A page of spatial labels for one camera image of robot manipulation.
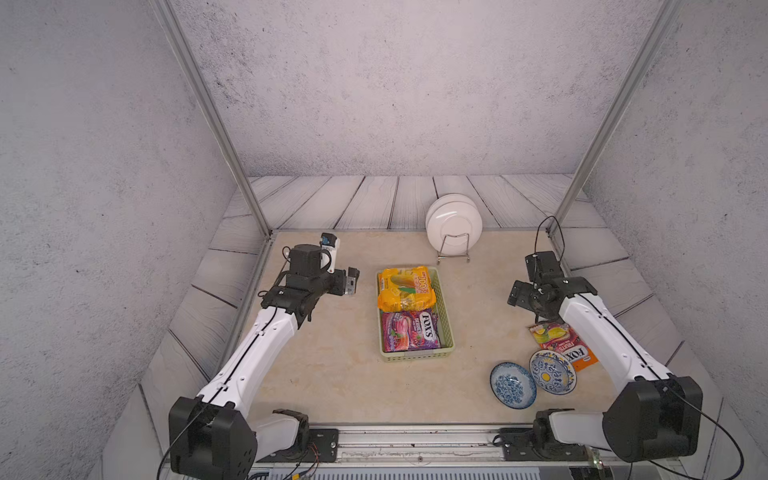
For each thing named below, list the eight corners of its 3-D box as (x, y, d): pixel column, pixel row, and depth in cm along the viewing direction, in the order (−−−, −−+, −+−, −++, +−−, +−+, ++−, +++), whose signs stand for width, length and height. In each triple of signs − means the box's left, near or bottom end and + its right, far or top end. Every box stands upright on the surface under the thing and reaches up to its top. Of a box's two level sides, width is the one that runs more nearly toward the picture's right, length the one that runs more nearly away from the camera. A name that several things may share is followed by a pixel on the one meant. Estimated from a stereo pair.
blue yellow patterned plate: (520, 371, 86) (524, 366, 83) (534, 348, 91) (539, 341, 88) (563, 402, 81) (570, 397, 78) (576, 375, 85) (583, 369, 82)
